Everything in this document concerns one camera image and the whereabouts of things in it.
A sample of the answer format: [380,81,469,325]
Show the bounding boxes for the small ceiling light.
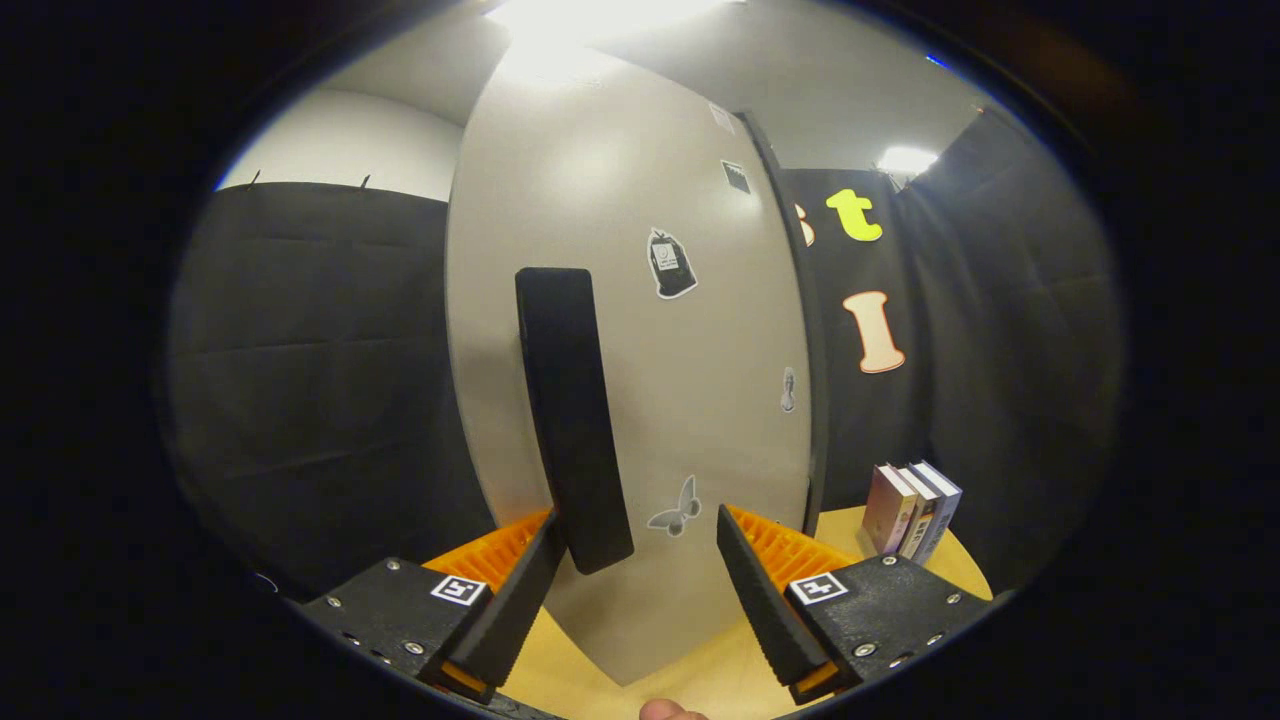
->
[878,146,941,177]

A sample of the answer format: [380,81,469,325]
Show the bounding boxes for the pink cover book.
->
[862,463,919,556]

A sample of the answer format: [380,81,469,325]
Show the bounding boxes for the white spine book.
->
[897,465,943,561]

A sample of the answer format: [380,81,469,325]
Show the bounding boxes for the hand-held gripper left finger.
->
[298,506,570,706]

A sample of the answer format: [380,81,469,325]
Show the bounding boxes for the grey blue book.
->
[910,460,964,566]

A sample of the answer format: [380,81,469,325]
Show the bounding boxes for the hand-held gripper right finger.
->
[716,503,994,706]

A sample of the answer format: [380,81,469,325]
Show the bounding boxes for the beige cabinet door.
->
[445,45,813,689]

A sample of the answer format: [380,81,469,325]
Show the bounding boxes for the black door handle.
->
[515,267,636,576]

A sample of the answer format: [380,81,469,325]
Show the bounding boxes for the large ceiling light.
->
[485,0,731,46]

